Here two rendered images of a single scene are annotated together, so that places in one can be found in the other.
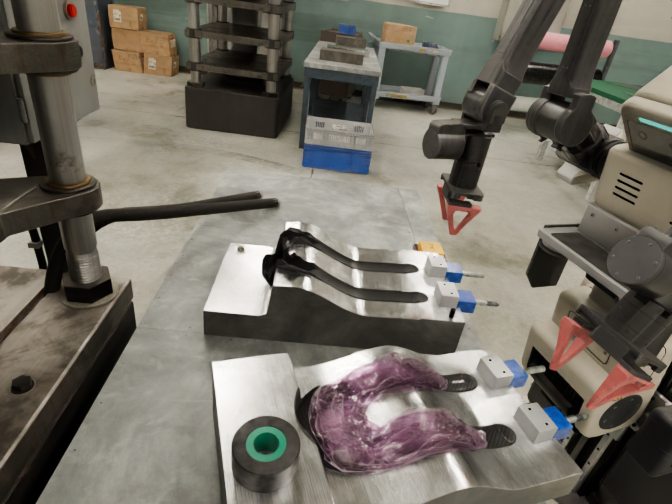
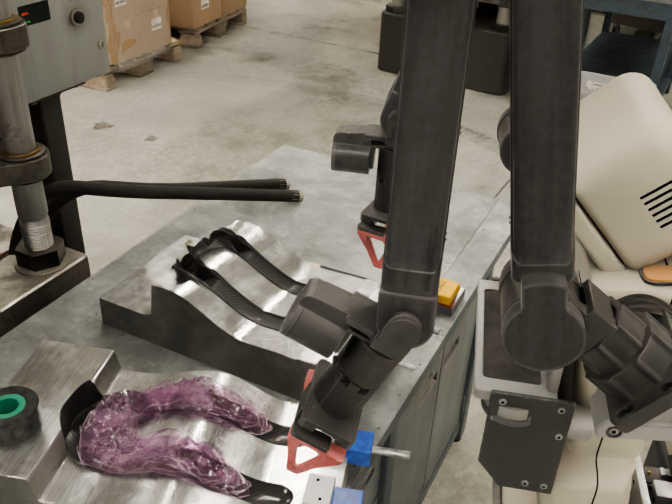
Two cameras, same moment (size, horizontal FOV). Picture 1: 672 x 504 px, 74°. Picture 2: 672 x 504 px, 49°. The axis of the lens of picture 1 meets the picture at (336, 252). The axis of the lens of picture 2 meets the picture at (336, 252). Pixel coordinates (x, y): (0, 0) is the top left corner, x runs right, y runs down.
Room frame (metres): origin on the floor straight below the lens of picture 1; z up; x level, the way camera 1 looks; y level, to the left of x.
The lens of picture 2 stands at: (-0.07, -0.68, 1.66)
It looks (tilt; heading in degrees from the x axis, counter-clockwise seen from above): 32 degrees down; 30
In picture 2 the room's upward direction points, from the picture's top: 3 degrees clockwise
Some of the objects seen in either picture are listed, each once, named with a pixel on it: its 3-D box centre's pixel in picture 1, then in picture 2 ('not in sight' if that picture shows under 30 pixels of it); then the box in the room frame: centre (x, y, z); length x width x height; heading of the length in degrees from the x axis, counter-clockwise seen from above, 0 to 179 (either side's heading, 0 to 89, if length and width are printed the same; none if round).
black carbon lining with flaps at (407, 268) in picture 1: (345, 265); (258, 281); (0.80, -0.02, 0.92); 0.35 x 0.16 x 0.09; 94
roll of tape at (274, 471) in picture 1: (265, 452); (9, 415); (0.34, 0.05, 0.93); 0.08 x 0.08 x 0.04
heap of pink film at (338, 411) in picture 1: (397, 405); (171, 425); (0.46, -0.12, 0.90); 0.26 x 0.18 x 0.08; 112
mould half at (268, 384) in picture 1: (391, 428); (169, 450); (0.45, -0.12, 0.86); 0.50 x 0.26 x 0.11; 112
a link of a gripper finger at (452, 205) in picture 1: (457, 211); (383, 239); (0.85, -0.23, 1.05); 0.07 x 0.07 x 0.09; 4
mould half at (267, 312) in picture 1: (335, 281); (254, 298); (0.80, -0.01, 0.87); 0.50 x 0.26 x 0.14; 94
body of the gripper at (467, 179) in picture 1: (464, 175); (392, 195); (0.87, -0.23, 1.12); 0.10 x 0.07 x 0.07; 4
